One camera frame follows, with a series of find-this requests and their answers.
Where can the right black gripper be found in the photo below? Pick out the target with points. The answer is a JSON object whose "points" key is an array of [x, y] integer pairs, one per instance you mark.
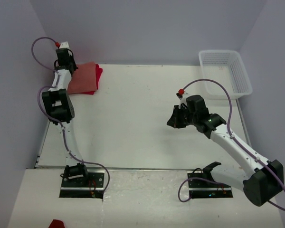
{"points": [[174, 121]]}

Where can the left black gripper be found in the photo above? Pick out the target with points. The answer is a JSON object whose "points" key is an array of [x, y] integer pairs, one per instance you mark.
{"points": [[74, 67]]}

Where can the salmon pink t shirt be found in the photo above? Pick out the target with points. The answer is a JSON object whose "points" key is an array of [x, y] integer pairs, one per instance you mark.
{"points": [[83, 79]]}

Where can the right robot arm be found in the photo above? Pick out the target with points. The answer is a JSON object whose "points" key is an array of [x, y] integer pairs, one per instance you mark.
{"points": [[260, 179]]}

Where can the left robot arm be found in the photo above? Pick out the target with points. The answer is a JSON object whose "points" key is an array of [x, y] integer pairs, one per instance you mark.
{"points": [[60, 111]]}

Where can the folded red t shirt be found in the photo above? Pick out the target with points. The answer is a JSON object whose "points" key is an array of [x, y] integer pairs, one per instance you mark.
{"points": [[98, 73]]}

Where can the white plastic basket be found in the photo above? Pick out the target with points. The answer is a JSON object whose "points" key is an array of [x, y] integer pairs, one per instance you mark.
{"points": [[227, 68]]}

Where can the red cloth at bottom edge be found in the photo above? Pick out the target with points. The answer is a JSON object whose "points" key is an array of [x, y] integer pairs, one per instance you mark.
{"points": [[57, 224]]}

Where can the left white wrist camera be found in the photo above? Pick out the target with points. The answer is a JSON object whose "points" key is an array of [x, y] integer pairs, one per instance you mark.
{"points": [[64, 45]]}

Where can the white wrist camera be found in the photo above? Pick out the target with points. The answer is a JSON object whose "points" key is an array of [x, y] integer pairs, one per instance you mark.
{"points": [[182, 95], [64, 45]]}

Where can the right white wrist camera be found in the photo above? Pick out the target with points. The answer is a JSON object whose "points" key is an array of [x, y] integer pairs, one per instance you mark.
{"points": [[182, 95]]}

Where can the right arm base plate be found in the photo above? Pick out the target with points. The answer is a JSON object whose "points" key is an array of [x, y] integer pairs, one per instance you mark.
{"points": [[199, 189]]}

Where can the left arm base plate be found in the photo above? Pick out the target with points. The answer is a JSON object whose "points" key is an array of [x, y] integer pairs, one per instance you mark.
{"points": [[90, 187]]}

